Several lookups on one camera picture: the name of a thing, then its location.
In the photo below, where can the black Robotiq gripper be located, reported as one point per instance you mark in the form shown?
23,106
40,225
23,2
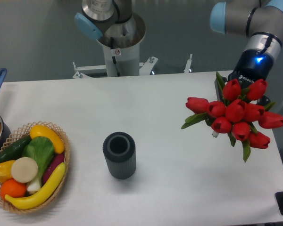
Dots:
251,67

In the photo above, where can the red tulip bouquet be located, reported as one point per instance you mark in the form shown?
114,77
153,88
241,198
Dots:
236,114

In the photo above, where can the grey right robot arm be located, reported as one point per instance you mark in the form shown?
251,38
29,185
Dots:
261,21

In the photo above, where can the dark grey ribbed vase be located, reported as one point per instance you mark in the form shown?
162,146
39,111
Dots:
119,150

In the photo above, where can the yellow squash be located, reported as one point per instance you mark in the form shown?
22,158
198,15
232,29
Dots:
44,131

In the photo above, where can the purple sweet potato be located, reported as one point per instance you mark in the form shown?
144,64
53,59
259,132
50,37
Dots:
54,163

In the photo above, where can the green lettuce leaf vegetable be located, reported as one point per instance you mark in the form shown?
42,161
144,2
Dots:
41,150

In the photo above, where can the yellow banana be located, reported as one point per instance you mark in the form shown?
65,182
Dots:
40,197

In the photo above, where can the woven wicker basket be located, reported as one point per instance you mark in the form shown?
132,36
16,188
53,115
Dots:
23,132

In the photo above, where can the beige round disc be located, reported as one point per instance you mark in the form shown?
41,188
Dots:
24,169

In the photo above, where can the dark green cucumber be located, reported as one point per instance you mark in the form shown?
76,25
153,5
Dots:
14,150

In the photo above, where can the orange fruit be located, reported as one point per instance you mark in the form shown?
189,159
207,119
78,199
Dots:
12,188

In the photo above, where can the yellow bell pepper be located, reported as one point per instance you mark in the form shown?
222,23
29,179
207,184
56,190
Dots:
5,170

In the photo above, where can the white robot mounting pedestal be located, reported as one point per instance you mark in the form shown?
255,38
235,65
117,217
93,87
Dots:
121,62

